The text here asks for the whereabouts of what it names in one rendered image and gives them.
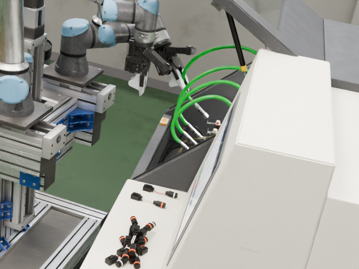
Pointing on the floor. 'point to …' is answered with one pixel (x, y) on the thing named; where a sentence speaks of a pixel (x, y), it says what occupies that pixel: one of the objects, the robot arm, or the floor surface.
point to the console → (266, 172)
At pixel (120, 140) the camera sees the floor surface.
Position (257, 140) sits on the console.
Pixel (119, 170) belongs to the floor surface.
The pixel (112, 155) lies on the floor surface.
